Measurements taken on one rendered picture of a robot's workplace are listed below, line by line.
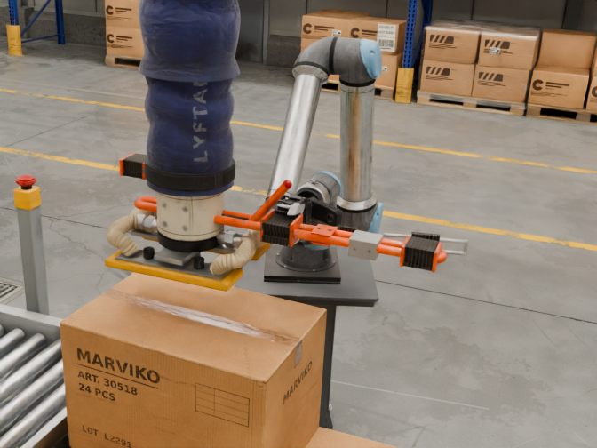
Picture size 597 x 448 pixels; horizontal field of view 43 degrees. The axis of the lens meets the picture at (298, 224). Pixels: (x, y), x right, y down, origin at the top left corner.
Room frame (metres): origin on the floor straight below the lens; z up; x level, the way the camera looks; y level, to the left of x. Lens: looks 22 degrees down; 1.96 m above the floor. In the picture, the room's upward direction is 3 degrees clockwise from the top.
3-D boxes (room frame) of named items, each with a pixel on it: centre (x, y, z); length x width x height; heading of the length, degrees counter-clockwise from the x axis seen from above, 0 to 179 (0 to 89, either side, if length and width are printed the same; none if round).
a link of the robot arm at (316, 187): (1.96, -0.03, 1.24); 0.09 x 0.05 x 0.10; 72
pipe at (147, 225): (1.82, 0.28, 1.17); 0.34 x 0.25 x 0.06; 72
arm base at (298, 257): (2.58, -0.03, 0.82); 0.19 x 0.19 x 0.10
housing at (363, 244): (1.68, -0.16, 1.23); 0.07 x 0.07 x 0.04; 72
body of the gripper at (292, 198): (1.88, 0.00, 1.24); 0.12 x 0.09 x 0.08; 162
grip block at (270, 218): (1.74, 0.04, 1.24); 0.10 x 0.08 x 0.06; 162
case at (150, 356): (1.81, 0.26, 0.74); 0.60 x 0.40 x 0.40; 68
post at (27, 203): (2.57, 0.99, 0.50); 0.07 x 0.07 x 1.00; 71
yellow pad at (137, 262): (1.73, 0.31, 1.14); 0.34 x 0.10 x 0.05; 72
